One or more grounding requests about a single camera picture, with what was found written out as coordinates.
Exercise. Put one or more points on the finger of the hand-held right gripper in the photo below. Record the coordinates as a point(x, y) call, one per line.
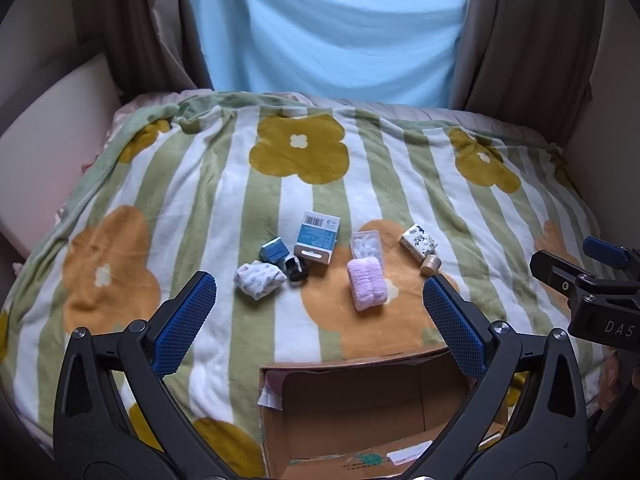
point(552, 272)
point(605, 250)

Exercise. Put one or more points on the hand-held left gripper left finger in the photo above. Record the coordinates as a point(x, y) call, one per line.
point(185, 325)

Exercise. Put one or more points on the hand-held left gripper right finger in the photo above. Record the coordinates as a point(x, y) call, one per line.
point(452, 325)

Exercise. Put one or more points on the white patterned tissue pack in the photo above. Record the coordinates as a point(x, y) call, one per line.
point(260, 280)

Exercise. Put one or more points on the white floral print box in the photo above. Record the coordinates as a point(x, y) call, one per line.
point(419, 241)

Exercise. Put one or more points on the pink towel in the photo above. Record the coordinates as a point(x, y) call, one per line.
point(367, 282)

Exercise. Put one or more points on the clear plastic packet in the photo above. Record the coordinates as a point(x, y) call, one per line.
point(366, 246)

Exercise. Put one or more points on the small dark blue box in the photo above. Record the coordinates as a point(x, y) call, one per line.
point(275, 250)

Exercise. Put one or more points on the cardboard box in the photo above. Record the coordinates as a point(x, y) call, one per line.
point(360, 410)

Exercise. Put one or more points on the tall blue white carton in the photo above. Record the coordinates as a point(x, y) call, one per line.
point(317, 237)

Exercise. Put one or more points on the small black jar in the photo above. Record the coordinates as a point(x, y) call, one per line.
point(297, 271)

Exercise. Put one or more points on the striped floral fleece blanket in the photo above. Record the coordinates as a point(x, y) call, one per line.
point(225, 170)

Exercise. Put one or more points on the brown curtain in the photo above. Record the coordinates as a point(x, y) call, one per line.
point(145, 20)
point(525, 45)

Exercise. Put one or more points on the cream padded headboard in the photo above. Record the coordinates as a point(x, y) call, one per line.
point(55, 125)

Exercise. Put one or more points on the light blue hanging sheet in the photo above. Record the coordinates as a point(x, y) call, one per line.
point(330, 30)

